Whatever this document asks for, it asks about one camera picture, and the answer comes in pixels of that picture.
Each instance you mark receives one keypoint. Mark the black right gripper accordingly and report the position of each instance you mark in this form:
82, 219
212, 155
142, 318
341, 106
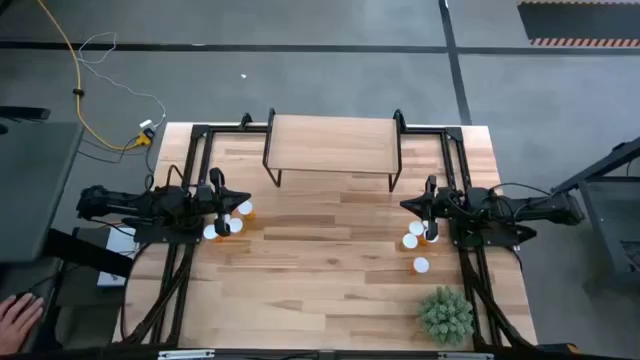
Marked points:
432, 205

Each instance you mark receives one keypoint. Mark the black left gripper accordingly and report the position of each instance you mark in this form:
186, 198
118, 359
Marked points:
220, 200

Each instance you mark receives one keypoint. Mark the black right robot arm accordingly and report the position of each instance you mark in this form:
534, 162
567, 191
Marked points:
545, 209

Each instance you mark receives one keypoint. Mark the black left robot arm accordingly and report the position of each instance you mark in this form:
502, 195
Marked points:
125, 204

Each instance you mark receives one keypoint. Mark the wooden shelf with black legs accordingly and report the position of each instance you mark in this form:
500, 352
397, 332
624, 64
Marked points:
332, 150

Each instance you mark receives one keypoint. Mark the green artificial plant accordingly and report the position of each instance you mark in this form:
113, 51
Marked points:
445, 316

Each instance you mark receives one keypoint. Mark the white power adapter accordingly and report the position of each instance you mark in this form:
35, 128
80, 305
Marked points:
146, 123

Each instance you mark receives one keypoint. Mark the white power supply box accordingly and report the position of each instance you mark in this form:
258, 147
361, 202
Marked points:
124, 242

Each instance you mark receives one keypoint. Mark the black diagonal bar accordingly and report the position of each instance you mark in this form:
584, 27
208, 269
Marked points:
85, 252

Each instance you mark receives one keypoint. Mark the grey desk top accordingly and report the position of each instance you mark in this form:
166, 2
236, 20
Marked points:
35, 190

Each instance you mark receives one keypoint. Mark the orange tipped black object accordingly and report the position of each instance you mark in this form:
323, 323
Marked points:
571, 347

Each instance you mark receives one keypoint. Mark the black flat bar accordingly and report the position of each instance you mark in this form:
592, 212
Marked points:
25, 113

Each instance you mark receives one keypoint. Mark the black mat with hazard stripes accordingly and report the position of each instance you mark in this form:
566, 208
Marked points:
575, 22

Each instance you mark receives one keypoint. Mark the person's hand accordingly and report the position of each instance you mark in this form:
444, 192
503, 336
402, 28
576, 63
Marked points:
17, 322

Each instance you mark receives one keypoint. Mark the black aluminium frame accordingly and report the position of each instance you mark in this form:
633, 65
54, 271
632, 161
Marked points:
230, 129

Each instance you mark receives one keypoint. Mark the silver metal bracket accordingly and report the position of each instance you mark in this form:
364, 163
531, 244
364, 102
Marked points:
186, 355
465, 356

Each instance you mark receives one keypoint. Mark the black metal frame table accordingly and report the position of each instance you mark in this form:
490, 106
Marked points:
590, 171

